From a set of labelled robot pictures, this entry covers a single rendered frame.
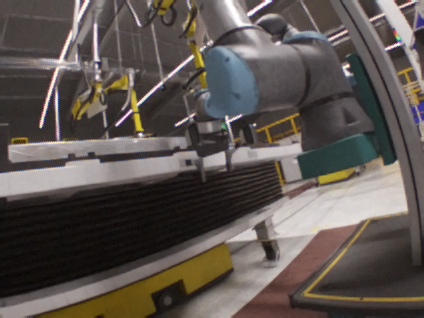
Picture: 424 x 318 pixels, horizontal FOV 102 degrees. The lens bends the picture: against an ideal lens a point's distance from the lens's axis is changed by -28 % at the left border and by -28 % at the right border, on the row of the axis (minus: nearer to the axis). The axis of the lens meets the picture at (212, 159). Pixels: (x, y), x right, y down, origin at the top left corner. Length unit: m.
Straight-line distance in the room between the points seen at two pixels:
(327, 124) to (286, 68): 0.14
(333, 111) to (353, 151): 0.10
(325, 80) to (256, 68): 0.17
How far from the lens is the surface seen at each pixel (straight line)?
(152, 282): 1.40
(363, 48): 0.67
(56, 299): 0.94
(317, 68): 0.54
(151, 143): 1.19
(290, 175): 10.80
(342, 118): 0.52
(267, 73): 0.46
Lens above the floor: 0.67
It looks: 7 degrees up
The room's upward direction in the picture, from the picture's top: 15 degrees counter-clockwise
